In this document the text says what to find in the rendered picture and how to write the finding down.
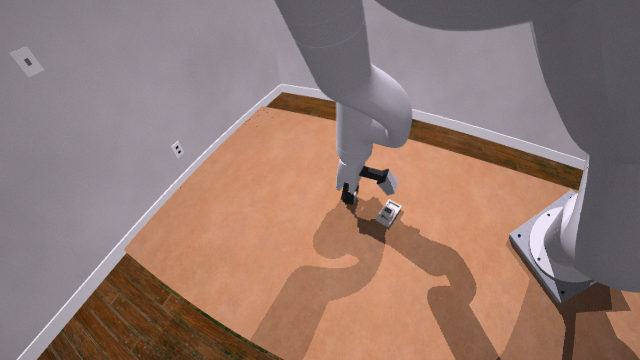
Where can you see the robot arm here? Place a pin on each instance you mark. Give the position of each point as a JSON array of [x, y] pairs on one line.
[[589, 55]]

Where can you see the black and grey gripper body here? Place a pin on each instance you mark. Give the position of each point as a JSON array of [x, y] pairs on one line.
[[348, 172]]

